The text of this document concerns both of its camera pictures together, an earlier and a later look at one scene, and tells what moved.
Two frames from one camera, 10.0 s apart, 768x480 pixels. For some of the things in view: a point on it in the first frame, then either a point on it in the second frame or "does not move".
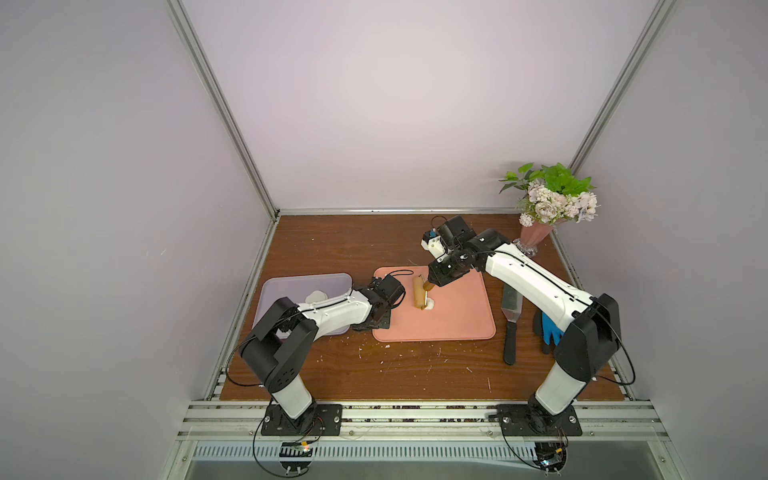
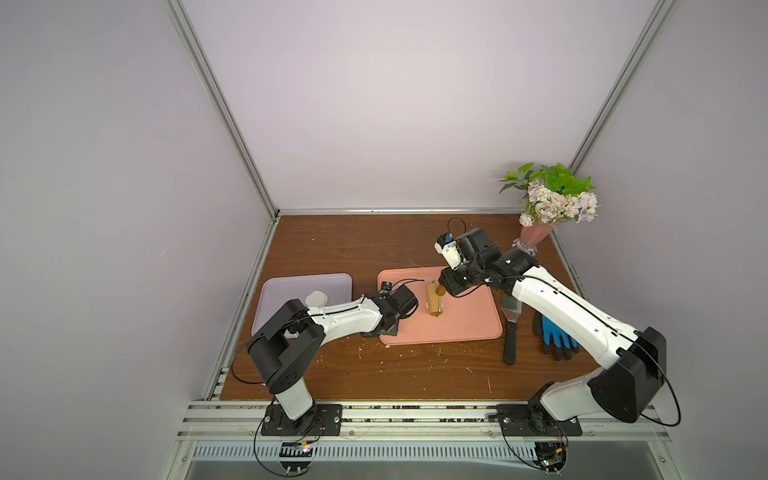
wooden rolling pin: x=420 y=291 → x=434 y=298
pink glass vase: x=530 y=236 does not move
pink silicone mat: x=461 y=310 does not move
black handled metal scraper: x=512 y=307 does not move
